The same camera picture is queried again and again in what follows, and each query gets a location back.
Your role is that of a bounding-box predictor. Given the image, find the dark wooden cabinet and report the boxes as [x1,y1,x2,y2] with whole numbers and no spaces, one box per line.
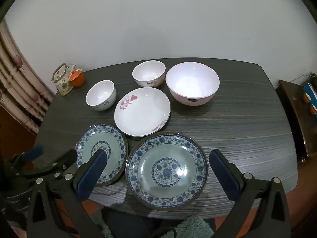
[276,79,317,158]

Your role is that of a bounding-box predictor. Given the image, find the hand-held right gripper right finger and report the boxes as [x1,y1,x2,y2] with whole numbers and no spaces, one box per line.
[209,149,292,238]

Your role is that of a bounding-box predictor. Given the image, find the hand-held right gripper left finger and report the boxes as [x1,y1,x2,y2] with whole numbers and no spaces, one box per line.
[26,149,109,238]

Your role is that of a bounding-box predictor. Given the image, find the blue box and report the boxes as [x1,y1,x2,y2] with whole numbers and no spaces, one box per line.
[302,83,317,118]

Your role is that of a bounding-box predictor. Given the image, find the floral ceramic teapot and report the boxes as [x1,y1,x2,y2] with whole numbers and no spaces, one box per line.
[51,63,78,97]

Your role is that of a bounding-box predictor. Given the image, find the small white bowl pink print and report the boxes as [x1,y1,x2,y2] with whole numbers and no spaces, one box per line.
[132,61,166,88]

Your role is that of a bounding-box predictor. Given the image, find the small blue patterned plate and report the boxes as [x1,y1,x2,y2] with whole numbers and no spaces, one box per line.
[75,124,129,187]

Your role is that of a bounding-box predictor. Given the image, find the white cable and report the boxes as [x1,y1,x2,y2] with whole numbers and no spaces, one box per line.
[291,74,312,83]

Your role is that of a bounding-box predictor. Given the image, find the green fluffy cloth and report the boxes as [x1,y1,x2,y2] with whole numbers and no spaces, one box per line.
[95,211,215,238]

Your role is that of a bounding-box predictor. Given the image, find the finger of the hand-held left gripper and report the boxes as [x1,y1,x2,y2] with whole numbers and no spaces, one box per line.
[23,149,78,179]
[15,145,44,164]

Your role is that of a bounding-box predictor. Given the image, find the small white bowl blue print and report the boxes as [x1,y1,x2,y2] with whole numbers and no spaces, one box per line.
[86,80,117,111]

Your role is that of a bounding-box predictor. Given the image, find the orange cup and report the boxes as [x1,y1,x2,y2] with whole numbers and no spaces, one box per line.
[69,69,85,87]

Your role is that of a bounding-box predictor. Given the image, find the large blue patterned plate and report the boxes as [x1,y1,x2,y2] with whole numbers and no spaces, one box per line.
[125,131,210,210]

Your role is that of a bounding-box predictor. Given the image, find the white plate pink flowers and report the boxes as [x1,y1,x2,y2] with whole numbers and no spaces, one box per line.
[114,87,172,137]

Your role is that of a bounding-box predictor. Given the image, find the large pink bowl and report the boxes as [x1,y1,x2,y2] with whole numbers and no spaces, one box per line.
[165,62,220,106]

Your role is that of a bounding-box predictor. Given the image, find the person's legs dark trousers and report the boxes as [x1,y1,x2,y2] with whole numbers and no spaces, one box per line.
[101,207,179,238]

